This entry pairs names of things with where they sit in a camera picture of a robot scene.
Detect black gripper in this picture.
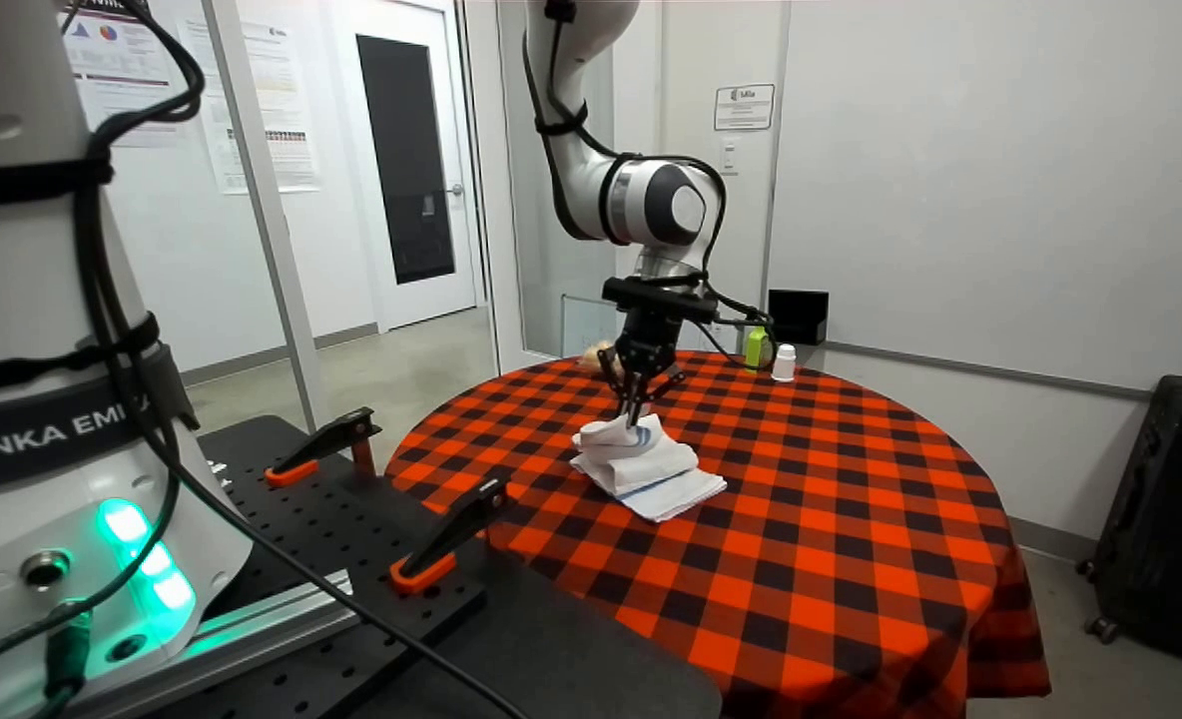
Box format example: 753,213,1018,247
600,272,728,434

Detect white towel with blue stripes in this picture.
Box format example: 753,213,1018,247
566,410,732,528

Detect beige eggs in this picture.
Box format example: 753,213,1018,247
576,338,621,379

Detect green bottle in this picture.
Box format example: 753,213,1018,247
739,316,776,374

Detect black box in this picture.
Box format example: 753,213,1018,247
761,288,836,350

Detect red black checkered tablecloth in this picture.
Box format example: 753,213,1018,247
382,346,1054,719

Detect black orange spring clamp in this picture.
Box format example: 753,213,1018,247
386,475,510,599
265,404,386,493

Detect white door sign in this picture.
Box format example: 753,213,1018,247
709,78,781,135

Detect black perforated mounting board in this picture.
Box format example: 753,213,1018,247
146,410,728,719

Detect dark door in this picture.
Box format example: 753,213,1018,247
351,30,464,288

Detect white paper poster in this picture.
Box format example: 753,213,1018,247
231,17,329,193

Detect black ribbed case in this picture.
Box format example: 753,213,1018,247
1077,370,1182,673

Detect aluminium rail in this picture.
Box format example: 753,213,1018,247
84,571,365,719

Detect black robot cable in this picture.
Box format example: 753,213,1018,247
0,0,532,719

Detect green cable connector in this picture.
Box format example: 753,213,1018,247
45,604,96,705

